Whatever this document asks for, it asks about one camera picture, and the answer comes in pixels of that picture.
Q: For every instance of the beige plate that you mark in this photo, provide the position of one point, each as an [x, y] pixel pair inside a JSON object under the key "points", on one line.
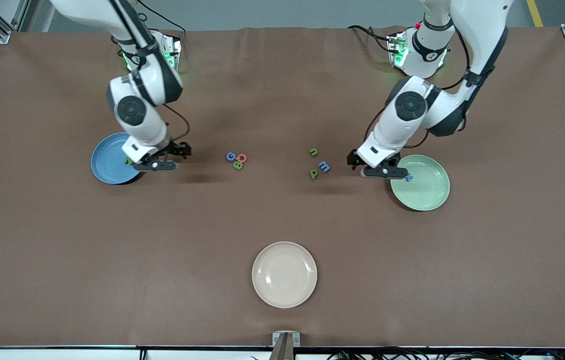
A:
{"points": [[284, 274]]}

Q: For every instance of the green letter p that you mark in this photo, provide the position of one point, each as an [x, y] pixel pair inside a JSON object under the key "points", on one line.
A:
{"points": [[314, 173]]}

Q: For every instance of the green plate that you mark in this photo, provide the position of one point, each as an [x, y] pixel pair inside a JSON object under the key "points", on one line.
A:
{"points": [[422, 190]]}

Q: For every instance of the green letter B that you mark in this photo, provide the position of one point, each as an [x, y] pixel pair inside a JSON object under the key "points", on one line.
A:
{"points": [[237, 165]]}

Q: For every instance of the green lowercase letter n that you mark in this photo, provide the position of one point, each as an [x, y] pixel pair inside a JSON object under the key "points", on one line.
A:
{"points": [[314, 151]]}

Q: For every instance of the blue plate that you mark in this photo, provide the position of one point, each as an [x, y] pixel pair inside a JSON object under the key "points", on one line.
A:
{"points": [[107, 160]]}

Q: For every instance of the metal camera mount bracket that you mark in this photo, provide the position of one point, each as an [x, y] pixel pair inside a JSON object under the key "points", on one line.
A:
{"points": [[286, 339]]}

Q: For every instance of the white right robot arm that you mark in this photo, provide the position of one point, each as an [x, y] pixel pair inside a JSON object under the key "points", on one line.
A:
{"points": [[148, 129]]}

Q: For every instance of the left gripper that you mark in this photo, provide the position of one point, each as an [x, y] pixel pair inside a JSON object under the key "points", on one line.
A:
{"points": [[354, 158]]}

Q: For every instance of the red letter Q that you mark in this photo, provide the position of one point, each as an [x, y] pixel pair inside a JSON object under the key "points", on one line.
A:
{"points": [[242, 158]]}

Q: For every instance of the blue letter m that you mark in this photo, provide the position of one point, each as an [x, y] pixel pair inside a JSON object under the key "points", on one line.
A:
{"points": [[324, 166]]}

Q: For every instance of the blue letter G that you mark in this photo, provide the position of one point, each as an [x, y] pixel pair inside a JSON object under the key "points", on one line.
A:
{"points": [[231, 156]]}

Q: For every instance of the brown table cover mat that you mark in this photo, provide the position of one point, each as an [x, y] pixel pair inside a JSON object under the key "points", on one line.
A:
{"points": [[112, 250]]}

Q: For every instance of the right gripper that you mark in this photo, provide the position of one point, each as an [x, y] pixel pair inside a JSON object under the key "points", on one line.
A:
{"points": [[178, 149]]}

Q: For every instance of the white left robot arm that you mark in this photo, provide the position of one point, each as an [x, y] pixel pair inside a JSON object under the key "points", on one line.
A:
{"points": [[482, 30]]}

